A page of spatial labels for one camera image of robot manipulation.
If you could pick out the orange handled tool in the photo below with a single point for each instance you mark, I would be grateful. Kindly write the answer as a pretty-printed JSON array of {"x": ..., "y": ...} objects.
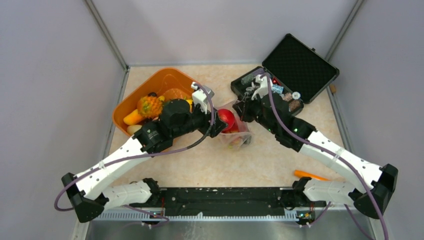
[{"x": 303, "y": 174}]

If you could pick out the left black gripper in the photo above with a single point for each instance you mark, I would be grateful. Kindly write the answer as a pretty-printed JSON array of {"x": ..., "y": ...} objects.
[{"x": 210, "y": 128}]

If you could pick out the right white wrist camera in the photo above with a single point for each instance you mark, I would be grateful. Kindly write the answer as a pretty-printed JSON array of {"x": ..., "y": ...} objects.
[{"x": 259, "y": 86}]

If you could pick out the toy cherry tomato cluster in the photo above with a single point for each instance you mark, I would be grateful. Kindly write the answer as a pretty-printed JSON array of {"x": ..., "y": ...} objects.
[{"x": 235, "y": 140}]

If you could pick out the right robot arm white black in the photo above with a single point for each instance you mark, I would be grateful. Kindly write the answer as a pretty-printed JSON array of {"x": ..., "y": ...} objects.
[{"x": 369, "y": 187}]

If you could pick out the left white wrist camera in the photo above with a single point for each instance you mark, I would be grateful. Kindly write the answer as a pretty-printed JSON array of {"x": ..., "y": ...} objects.
[{"x": 202, "y": 96}]

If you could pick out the black poker chip case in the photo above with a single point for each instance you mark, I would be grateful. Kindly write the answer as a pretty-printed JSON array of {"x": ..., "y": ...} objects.
[{"x": 299, "y": 73}]

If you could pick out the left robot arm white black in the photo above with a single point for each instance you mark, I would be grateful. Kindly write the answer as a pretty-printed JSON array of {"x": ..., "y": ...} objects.
[{"x": 89, "y": 191}]

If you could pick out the red toy tomato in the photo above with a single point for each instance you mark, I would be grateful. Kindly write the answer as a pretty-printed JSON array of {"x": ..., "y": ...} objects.
[{"x": 227, "y": 116}]

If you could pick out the clear zip top bag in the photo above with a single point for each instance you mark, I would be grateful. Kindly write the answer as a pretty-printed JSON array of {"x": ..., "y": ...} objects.
[{"x": 240, "y": 126}]

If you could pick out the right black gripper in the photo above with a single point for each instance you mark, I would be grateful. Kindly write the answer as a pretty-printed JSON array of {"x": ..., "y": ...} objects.
[{"x": 244, "y": 106}]

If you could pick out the orange plastic basket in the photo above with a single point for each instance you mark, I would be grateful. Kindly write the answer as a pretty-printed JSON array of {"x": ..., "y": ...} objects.
[{"x": 169, "y": 82}]

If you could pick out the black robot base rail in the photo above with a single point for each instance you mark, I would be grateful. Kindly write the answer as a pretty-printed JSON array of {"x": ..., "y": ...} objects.
[{"x": 228, "y": 201}]

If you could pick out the toy pineapple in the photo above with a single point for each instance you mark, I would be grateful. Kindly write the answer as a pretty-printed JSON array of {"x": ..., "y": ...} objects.
[{"x": 150, "y": 107}]

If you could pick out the small yellow toy fruit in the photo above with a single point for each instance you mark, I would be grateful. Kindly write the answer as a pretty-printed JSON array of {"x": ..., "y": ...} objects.
[{"x": 133, "y": 118}]

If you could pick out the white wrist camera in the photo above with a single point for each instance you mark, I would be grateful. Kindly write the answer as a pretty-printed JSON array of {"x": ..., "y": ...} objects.
[
  {"x": 202, "y": 96},
  {"x": 259, "y": 86}
]

